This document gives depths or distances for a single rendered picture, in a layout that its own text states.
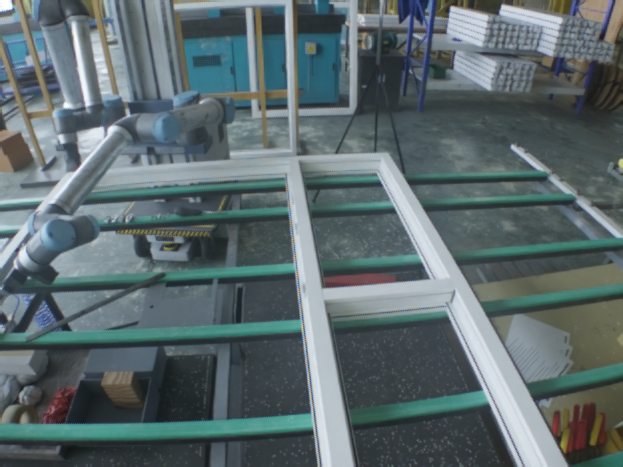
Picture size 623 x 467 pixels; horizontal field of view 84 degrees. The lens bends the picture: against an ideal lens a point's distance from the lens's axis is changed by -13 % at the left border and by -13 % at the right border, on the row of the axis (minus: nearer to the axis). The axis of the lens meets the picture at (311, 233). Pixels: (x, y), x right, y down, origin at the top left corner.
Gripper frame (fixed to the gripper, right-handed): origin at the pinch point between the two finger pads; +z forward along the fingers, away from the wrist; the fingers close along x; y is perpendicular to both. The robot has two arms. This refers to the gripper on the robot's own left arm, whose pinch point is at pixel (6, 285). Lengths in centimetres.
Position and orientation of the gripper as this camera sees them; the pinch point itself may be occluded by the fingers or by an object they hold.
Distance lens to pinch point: 148.1
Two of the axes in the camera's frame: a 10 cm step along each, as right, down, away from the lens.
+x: 1.1, 5.9, -8.0
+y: -5.7, -6.2, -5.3
